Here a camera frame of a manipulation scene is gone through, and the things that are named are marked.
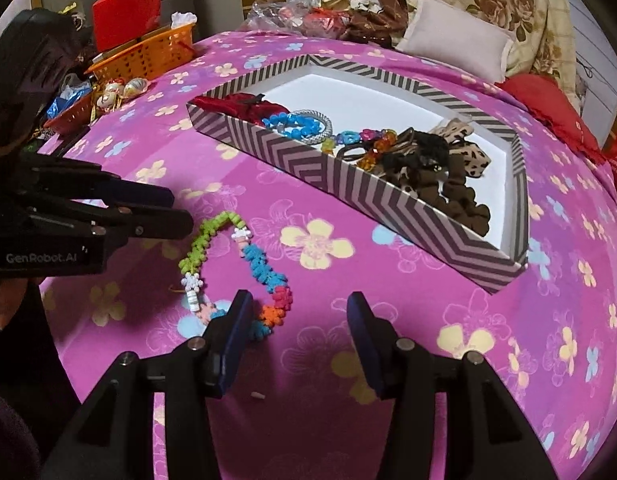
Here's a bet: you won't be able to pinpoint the colourful flower bead necklace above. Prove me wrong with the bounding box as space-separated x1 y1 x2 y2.
178 211 294 342

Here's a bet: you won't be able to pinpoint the blue packets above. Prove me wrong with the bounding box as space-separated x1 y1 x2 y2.
44 80 95 121

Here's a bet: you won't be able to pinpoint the blue bead bracelet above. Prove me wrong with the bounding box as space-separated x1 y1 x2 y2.
262 112 320 140

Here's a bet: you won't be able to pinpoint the cream floral quilt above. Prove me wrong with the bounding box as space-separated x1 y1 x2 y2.
367 0 590 92

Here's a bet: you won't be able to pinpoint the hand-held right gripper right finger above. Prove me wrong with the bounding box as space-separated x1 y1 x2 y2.
345 291 559 480

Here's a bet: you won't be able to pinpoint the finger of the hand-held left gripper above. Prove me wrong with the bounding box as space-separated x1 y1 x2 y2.
72 200 194 241
35 154 176 209

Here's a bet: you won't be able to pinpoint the amber bead hair tie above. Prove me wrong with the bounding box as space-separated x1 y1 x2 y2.
355 132 400 174

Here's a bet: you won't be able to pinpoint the person's left hand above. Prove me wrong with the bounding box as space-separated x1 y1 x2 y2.
0 279 30 332

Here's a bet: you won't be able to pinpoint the shell ornaments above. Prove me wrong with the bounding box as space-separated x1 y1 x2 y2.
95 77 150 111

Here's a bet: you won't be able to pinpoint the grey white braided hair tie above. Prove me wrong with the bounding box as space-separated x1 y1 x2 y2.
283 109 335 146

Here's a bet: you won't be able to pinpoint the clear plastic bag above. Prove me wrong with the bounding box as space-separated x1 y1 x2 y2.
245 0 350 39

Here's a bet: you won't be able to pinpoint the brown leopard bow scrunchie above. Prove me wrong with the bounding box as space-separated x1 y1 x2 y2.
382 118 492 237

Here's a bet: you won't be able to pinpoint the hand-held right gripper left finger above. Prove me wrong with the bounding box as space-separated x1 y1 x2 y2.
41 290 254 480

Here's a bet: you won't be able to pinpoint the orange plastic basket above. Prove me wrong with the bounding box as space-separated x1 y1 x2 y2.
85 22 197 84

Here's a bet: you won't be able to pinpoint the thin brown hair tie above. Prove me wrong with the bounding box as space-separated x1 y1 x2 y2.
335 127 419 164

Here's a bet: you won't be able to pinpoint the striped gift box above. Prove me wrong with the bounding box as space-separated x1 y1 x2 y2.
187 52 532 295

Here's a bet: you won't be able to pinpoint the black scrunchie with white charm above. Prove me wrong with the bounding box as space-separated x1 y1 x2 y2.
383 130 452 177

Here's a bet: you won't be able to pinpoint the white pillow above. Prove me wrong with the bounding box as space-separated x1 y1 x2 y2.
395 0 517 79

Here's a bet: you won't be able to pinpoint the brown patterned cloth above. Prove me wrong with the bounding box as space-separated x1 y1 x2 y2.
347 0 415 49

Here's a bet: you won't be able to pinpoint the red bow hair tie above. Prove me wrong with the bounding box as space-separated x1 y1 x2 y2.
193 92 292 127

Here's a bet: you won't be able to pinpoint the red cushion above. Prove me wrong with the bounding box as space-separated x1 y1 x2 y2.
495 73 607 164

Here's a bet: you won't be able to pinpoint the pink floral bedsheet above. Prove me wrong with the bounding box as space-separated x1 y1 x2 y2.
38 30 617 480

